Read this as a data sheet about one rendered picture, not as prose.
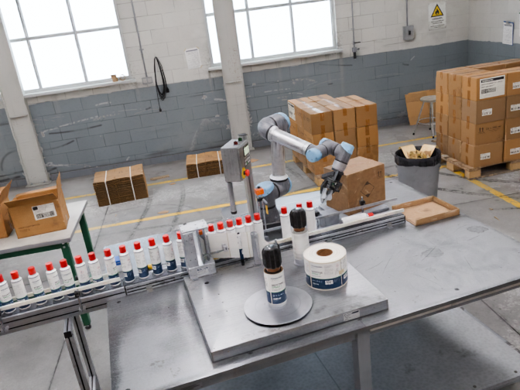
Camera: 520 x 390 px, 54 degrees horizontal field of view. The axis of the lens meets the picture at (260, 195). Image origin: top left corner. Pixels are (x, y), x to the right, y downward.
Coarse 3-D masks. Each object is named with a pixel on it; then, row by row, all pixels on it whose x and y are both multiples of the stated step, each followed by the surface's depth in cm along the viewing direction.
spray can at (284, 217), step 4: (284, 208) 279; (284, 212) 280; (280, 216) 281; (284, 216) 280; (288, 216) 281; (284, 220) 280; (288, 220) 281; (284, 224) 282; (288, 224) 282; (284, 228) 282; (288, 228) 282; (284, 232) 283; (288, 232) 283; (284, 236) 284; (288, 236) 284
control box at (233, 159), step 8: (232, 144) 268; (240, 144) 266; (224, 152) 263; (232, 152) 262; (240, 152) 264; (224, 160) 265; (232, 160) 264; (240, 160) 263; (224, 168) 267; (232, 168) 265; (240, 168) 265; (248, 168) 276; (224, 176) 269; (232, 176) 267; (240, 176) 266
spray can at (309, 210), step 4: (308, 200) 285; (308, 204) 283; (312, 204) 284; (308, 208) 284; (312, 208) 284; (308, 212) 284; (312, 212) 284; (308, 216) 285; (312, 216) 285; (308, 220) 286; (312, 220) 285; (308, 224) 287; (312, 224) 286; (308, 228) 288; (312, 228) 287
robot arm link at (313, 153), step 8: (264, 120) 295; (272, 120) 296; (264, 128) 291; (272, 128) 289; (264, 136) 292; (272, 136) 289; (280, 136) 286; (288, 136) 284; (288, 144) 283; (296, 144) 280; (304, 144) 278; (312, 144) 277; (320, 144) 279; (304, 152) 278; (312, 152) 272; (320, 152) 273; (312, 160) 273
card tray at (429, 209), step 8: (416, 200) 322; (424, 200) 324; (432, 200) 325; (440, 200) 317; (392, 208) 318; (400, 208) 320; (408, 208) 319; (416, 208) 318; (424, 208) 316; (432, 208) 315; (440, 208) 313; (448, 208) 311; (456, 208) 304; (408, 216) 309; (416, 216) 307; (424, 216) 306; (432, 216) 297; (440, 216) 299; (448, 216) 301; (416, 224) 295
